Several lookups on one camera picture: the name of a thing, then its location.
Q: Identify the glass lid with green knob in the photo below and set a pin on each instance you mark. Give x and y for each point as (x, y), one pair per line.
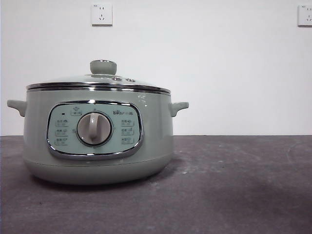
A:
(102, 67)

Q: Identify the pale green electric cooking pot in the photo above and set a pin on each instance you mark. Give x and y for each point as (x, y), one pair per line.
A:
(153, 126)

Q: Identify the white wall socket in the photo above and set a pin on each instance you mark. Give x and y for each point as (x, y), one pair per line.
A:
(102, 14)
(306, 15)

